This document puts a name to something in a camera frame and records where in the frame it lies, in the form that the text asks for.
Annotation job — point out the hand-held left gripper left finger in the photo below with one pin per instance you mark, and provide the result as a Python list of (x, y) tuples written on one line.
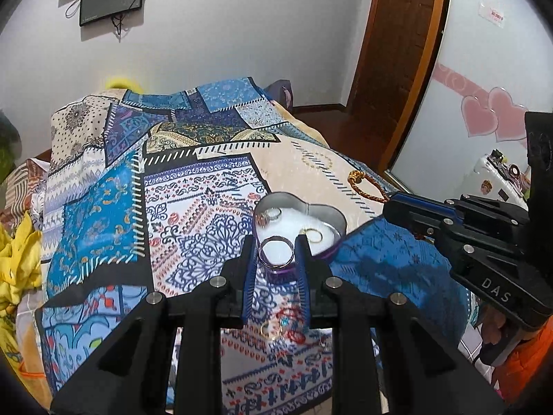
[(247, 279)]

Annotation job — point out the patchwork printed blanket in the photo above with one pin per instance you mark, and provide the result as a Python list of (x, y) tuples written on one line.
[(181, 181)]

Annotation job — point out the green plush object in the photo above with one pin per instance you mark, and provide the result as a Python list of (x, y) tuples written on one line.
[(8, 147)]

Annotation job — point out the person's right forearm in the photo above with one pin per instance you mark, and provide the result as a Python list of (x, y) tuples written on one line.
[(531, 359)]

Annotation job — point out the silver bangle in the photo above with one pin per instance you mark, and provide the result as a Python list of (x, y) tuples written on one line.
[(264, 261)]

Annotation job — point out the yellow cloth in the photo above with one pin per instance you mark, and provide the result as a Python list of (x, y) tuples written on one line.
[(17, 259)]

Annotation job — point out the heart-shaped silver tin box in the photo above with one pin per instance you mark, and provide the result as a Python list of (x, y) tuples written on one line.
[(324, 218)]

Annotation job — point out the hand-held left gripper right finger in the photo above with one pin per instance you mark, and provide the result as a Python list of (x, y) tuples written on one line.
[(302, 276)]

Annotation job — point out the brown wooden door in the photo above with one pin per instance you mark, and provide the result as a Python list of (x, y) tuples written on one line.
[(397, 52)]

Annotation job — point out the striped brown pillow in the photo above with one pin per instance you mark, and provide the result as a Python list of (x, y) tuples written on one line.
[(21, 186)]

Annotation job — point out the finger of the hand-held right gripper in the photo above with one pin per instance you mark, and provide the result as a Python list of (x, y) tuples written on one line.
[(421, 202), (432, 224)]

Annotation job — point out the white stickered suitcase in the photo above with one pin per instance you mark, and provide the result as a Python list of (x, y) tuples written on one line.
[(497, 181)]

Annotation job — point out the white wall label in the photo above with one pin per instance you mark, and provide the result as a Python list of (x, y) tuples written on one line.
[(493, 14)]

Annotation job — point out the yellow round object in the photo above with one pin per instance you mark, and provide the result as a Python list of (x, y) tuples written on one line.
[(123, 82)]

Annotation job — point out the white wardrobe pink hearts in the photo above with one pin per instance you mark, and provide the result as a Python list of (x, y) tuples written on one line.
[(484, 86)]

